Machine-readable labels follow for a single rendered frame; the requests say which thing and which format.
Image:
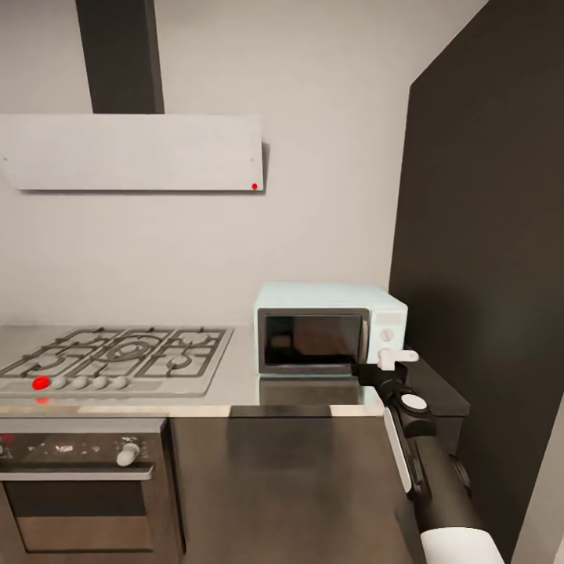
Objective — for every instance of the fridge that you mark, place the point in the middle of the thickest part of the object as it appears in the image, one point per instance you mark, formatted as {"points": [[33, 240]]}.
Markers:
{"points": [[478, 259]]}

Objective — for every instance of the microwave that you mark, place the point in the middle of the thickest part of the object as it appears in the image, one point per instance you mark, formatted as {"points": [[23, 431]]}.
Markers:
{"points": [[314, 328]]}

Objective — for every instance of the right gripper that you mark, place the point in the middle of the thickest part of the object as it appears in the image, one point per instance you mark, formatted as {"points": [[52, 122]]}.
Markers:
{"points": [[369, 374]]}

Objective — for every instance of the range hood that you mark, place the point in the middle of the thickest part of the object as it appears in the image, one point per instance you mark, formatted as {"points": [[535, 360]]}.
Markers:
{"points": [[129, 142]]}

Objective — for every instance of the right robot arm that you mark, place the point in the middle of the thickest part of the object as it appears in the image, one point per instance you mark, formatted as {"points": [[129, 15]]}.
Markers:
{"points": [[452, 529]]}

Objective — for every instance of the burner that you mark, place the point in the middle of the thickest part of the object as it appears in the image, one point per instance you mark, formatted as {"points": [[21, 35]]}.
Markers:
{"points": [[120, 361]]}

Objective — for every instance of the oven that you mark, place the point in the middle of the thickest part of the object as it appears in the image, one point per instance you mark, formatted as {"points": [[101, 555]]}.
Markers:
{"points": [[89, 491]]}

